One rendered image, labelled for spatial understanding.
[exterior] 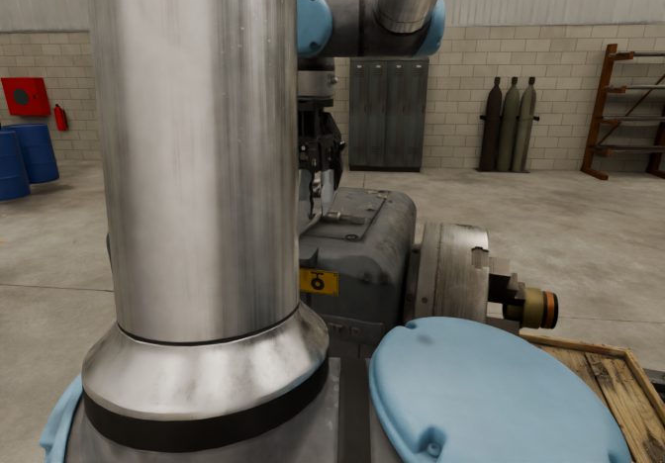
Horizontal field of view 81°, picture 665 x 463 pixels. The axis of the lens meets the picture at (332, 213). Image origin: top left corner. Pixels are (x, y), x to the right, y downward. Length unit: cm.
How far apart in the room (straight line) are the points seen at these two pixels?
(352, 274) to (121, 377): 50
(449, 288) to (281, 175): 61
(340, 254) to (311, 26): 34
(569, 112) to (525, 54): 127
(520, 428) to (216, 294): 13
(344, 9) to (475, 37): 701
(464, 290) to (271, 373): 60
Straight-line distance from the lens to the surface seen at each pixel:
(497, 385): 21
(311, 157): 65
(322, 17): 53
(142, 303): 17
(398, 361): 20
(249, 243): 16
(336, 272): 65
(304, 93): 65
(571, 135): 815
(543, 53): 784
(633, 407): 109
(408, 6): 48
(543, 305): 89
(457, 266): 76
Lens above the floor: 152
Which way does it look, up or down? 19 degrees down
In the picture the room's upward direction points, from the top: straight up
